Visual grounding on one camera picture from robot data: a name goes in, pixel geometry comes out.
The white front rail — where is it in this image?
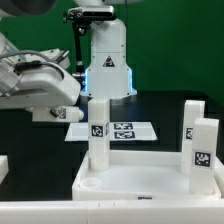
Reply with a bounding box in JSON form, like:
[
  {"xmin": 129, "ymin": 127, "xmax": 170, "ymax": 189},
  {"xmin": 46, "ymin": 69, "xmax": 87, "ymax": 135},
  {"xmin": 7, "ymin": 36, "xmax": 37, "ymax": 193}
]
[{"xmin": 0, "ymin": 199, "xmax": 224, "ymax": 224}]

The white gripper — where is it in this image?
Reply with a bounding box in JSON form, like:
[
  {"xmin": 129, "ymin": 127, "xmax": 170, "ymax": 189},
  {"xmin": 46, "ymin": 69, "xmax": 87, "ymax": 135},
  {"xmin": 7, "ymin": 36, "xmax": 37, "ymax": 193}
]
[{"xmin": 0, "ymin": 50, "xmax": 81, "ymax": 117}]

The black camera stand pole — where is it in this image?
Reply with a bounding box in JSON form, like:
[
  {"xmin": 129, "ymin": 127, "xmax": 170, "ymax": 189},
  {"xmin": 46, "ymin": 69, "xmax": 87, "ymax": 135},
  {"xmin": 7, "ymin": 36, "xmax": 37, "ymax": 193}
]
[{"xmin": 72, "ymin": 22, "xmax": 85, "ymax": 88}]

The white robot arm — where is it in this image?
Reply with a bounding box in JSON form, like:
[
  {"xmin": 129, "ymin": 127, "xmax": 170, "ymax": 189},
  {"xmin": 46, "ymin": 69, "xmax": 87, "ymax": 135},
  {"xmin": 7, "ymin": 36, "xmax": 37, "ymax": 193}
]
[{"xmin": 0, "ymin": 0, "xmax": 140, "ymax": 122}]

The white flat base plate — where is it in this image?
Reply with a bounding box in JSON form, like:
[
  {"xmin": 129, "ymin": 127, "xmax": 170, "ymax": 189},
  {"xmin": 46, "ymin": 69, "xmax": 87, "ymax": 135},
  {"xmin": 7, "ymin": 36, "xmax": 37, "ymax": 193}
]
[{"xmin": 65, "ymin": 122, "xmax": 157, "ymax": 142}]

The white desk top tray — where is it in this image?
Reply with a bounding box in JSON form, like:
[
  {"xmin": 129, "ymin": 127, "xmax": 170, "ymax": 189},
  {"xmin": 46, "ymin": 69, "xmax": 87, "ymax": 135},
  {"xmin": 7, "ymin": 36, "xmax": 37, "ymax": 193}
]
[{"xmin": 72, "ymin": 150, "xmax": 224, "ymax": 201}]

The black camera on stand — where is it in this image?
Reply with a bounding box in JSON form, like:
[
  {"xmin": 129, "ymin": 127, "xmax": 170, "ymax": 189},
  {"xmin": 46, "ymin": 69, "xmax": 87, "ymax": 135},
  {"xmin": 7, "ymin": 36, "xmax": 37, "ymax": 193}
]
[{"xmin": 63, "ymin": 6, "xmax": 116, "ymax": 22}]

